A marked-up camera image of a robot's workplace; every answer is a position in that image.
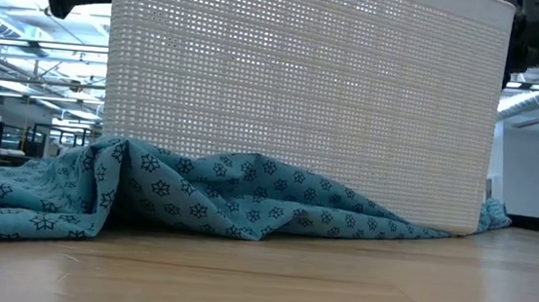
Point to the teal snowflake patterned cloth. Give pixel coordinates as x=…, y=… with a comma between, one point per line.
x=173, y=191

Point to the black shelf frame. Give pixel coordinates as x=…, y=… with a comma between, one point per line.
x=40, y=141

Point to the white perforated plastic basket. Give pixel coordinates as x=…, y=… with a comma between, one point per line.
x=303, y=95

